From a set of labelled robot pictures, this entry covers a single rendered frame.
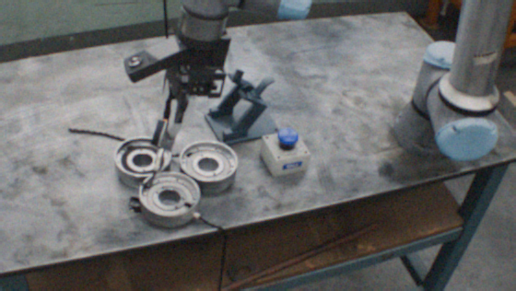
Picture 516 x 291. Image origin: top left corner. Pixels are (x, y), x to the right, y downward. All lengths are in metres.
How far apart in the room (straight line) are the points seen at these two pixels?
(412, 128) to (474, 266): 1.06
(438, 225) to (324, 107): 0.42
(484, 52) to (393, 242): 0.61
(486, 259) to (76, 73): 1.55
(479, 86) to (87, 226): 0.72
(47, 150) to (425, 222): 0.89
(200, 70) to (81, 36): 1.85
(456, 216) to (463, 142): 0.50
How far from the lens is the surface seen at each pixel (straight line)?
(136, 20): 2.93
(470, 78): 1.13
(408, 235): 1.57
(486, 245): 2.43
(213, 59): 1.10
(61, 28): 2.87
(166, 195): 1.18
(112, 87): 1.44
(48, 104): 1.41
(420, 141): 1.37
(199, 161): 1.23
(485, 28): 1.08
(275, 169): 1.24
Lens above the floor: 1.68
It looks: 43 degrees down
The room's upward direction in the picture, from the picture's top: 8 degrees clockwise
